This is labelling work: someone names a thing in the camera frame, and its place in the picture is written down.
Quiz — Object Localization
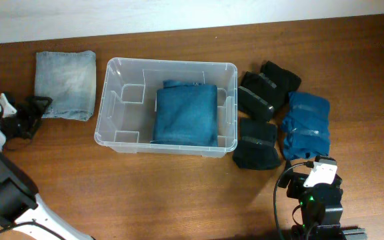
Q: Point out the light blue jeans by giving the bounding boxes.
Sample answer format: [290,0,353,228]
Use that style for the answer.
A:
[34,51,97,121]

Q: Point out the dark blue jeans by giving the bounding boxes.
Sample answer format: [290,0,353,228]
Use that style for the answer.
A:
[151,80,218,147]

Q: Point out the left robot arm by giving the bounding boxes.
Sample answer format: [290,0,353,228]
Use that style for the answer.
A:
[0,93,93,240]

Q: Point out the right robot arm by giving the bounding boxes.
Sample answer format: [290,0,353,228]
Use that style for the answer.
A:
[276,170,368,240]

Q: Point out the clear plastic storage container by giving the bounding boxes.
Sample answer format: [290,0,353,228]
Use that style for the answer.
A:
[94,57,238,158]

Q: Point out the blue taped garment bundle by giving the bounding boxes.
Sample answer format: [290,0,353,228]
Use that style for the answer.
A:
[281,91,331,161]

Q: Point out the black garment bundle lower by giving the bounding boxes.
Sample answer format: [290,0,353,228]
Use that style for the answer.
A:
[233,118,281,171]

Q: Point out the black garment bundle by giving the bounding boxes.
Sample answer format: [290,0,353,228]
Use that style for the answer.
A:
[261,61,301,92]
[233,118,281,171]

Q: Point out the black garment bundle taped middle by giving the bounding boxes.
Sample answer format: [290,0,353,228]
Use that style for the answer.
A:
[238,71,287,122]

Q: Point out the black garment bundle upper right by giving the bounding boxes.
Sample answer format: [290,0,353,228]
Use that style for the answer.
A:
[261,61,301,92]

